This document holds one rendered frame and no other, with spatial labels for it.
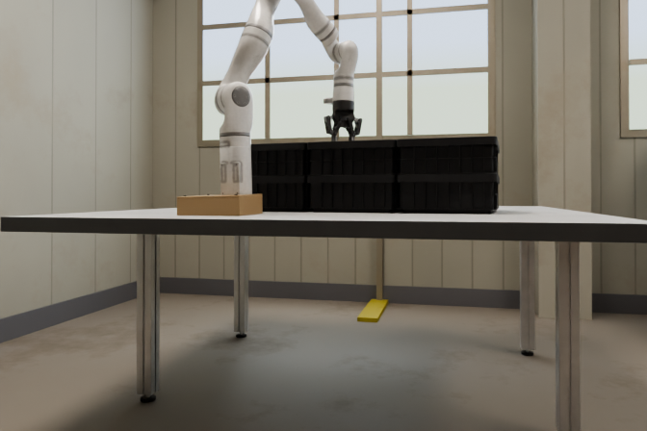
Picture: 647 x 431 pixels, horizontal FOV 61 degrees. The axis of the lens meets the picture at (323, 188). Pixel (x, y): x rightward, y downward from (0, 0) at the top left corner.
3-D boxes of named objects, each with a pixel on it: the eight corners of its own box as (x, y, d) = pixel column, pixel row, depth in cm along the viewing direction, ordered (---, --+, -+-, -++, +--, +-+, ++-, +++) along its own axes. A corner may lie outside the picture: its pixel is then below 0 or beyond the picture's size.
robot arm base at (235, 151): (245, 194, 157) (243, 135, 157) (215, 195, 159) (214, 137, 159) (257, 193, 166) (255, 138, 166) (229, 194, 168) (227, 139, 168)
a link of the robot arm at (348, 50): (361, 86, 185) (345, 89, 192) (361, 40, 185) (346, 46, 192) (345, 83, 181) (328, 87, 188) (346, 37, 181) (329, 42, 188)
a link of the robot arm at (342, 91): (345, 106, 196) (345, 88, 196) (360, 101, 185) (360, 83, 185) (322, 104, 192) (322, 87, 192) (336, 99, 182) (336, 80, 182)
